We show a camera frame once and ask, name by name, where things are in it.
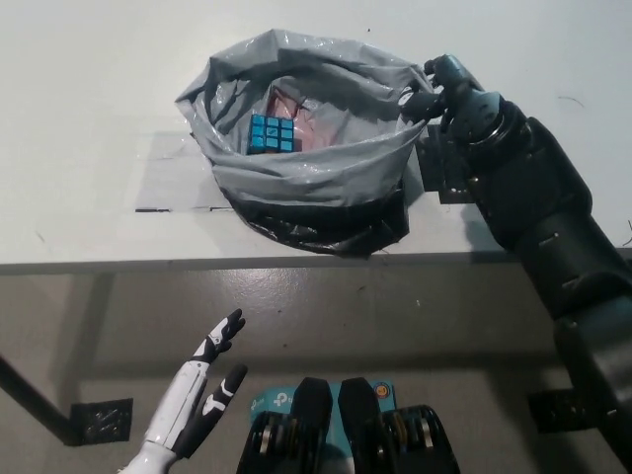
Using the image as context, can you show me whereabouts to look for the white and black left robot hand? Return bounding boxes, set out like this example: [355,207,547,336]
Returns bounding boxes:
[143,308,249,459]

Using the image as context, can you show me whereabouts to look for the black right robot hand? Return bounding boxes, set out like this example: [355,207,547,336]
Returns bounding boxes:
[397,52,506,145]

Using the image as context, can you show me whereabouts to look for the grey and black plastic bag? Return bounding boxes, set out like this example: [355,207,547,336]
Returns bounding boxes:
[174,29,435,261]

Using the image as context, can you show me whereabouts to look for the blue-faced rubik's cube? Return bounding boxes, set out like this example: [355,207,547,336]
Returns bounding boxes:
[246,114,303,155]

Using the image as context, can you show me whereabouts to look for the teal TP-Link box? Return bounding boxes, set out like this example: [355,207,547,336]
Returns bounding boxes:
[249,378,396,455]

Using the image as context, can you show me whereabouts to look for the black robot body blocks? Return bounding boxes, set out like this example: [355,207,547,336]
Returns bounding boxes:
[235,377,463,474]

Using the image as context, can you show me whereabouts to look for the black diagonal table leg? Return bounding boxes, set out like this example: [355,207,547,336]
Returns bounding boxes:
[0,353,80,448]

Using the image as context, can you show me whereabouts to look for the clear tape patch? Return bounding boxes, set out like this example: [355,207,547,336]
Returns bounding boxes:
[135,130,233,214]

